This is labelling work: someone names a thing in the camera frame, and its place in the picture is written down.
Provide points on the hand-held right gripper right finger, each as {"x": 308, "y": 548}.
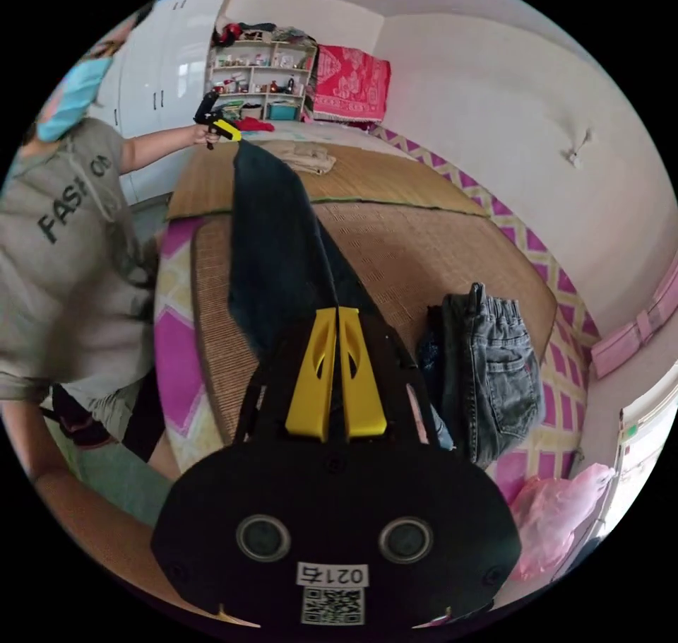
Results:
{"x": 360, "y": 388}

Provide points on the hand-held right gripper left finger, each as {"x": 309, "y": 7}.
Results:
{"x": 312, "y": 383}

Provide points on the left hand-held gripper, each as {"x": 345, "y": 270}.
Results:
{"x": 213, "y": 123}

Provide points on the blue jeans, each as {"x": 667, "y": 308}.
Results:
{"x": 275, "y": 240}

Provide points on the person's left forearm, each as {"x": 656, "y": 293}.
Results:
{"x": 156, "y": 147}

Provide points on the person's right forearm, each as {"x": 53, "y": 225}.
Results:
{"x": 100, "y": 526}

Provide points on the person's left hand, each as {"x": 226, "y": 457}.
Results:
{"x": 200, "y": 135}

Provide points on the red garment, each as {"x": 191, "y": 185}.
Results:
{"x": 255, "y": 125}

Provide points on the wooden shelf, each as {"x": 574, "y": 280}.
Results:
{"x": 259, "y": 78}

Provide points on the folded beige garment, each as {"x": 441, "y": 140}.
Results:
{"x": 307, "y": 156}

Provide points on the white cupboard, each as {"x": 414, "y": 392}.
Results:
{"x": 159, "y": 70}

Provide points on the red patterned blanket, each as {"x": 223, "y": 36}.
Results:
{"x": 350, "y": 82}

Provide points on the pile of clothes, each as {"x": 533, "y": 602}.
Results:
{"x": 492, "y": 367}

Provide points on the bed with woven mat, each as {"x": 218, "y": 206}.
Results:
{"x": 418, "y": 251}

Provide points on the person's body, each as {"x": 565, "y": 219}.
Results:
{"x": 63, "y": 261}

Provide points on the pink plastic bag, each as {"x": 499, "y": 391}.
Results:
{"x": 556, "y": 521}

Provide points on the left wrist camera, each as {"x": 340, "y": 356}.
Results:
{"x": 207, "y": 102}

